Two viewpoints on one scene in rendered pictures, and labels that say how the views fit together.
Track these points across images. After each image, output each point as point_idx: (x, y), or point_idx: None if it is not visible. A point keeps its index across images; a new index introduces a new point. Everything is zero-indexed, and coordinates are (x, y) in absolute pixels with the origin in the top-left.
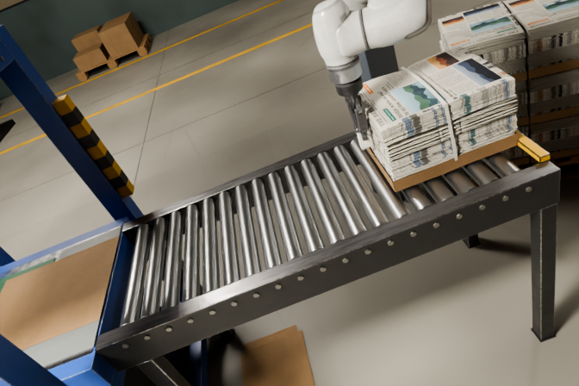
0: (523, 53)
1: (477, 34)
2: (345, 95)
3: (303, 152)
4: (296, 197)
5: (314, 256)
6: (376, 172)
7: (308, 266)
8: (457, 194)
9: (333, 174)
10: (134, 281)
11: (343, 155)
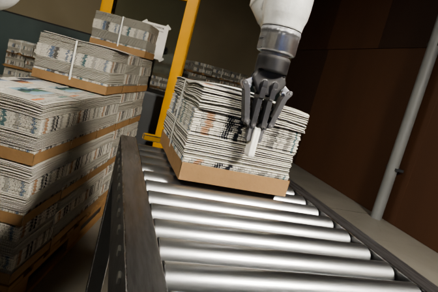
0: (74, 122)
1: (40, 95)
2: (287, 72)
3: (128, 214)
4: (274, 253)
5: (401, 266)
6: (240, 195)
7: (422, 276)
8: (93, 278)
9: (225, 213)
10: None
11: (182, 195)
